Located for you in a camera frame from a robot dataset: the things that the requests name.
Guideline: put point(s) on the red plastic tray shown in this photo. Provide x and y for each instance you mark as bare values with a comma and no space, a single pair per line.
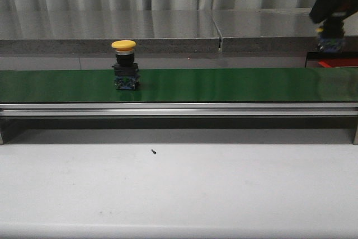
338,63

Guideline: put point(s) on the green conveyor belt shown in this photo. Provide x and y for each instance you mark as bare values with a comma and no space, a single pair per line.
183,85

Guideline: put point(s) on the grey counter right section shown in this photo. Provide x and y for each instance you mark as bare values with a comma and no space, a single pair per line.
266,37

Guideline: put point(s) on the grey counter section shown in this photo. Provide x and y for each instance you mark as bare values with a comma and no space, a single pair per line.
266,37
41,40

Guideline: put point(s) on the grey counter left section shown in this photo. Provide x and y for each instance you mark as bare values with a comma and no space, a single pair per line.
41,40

